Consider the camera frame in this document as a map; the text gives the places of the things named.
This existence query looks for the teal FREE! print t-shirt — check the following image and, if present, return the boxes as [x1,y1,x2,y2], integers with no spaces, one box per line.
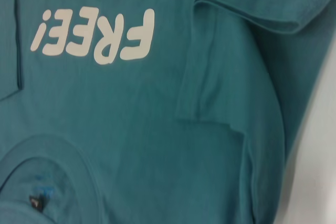
[0,0,336,224]

